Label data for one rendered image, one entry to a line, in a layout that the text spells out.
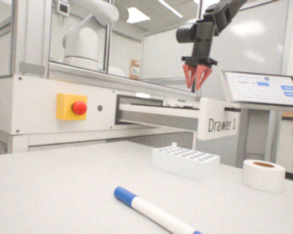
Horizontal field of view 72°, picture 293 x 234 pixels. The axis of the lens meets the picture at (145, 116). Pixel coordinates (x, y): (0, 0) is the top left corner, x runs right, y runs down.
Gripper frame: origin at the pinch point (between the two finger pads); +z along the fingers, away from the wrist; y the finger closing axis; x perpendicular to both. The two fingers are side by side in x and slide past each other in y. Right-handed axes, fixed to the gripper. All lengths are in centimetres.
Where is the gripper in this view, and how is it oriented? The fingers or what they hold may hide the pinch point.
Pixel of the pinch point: (193, 86)
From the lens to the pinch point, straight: 69.4
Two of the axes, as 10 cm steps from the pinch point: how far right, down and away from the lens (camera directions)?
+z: -1.8, 9.7, 1.5
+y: -7.1, -2.3, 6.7
